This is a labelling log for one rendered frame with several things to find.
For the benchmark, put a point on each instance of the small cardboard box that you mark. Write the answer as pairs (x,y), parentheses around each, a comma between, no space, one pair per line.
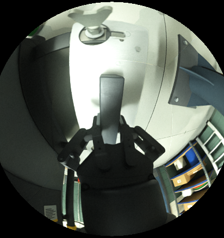
(189,206)

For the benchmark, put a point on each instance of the white box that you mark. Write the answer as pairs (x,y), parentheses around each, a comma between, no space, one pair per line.
(178,165)
(187,193)

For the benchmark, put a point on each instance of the large cardboard box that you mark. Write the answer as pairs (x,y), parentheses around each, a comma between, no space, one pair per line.
(181,180)

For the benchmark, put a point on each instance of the blue storage bin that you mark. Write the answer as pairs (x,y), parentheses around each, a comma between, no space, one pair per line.
(191,158)

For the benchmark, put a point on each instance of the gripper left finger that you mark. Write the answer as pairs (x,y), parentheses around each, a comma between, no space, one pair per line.
(106,96)

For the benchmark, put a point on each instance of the white ladder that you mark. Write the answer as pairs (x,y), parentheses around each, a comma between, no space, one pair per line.
(214,143)

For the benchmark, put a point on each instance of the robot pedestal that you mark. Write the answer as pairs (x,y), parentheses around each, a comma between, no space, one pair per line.
(201,87)

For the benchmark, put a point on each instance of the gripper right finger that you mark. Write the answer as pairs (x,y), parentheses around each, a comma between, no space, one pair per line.
(117,96)

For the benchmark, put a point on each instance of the black pole with yellow base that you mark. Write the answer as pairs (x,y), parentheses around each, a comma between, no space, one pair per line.
(70,195)

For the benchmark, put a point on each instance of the grey machine body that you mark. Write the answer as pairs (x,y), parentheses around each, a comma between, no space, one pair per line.
(9,130)

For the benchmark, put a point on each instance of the blue metal shelf unit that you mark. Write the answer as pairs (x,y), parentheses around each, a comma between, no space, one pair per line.
(197,179)

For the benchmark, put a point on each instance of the grey wing knob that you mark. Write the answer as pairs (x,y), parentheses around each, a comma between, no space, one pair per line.
(89,13)

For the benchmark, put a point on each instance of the white label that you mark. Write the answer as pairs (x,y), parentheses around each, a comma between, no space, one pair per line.
(50,213)

